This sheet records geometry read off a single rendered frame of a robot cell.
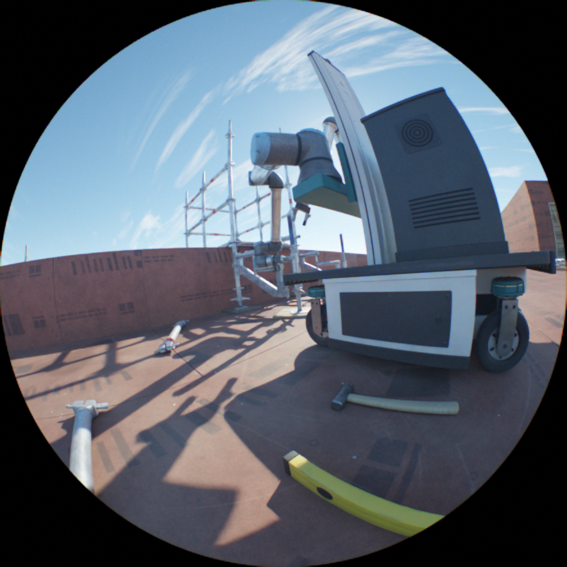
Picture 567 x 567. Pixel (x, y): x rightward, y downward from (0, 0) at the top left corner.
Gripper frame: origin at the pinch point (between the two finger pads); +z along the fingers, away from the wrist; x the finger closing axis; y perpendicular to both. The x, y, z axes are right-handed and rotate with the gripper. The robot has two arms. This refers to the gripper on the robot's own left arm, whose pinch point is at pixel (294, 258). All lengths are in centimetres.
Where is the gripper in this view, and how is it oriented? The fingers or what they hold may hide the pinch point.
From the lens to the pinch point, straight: 149.8
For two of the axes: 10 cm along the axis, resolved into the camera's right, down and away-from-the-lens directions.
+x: 3.1, -0.8, 9.5
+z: 9.4, -0.9, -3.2
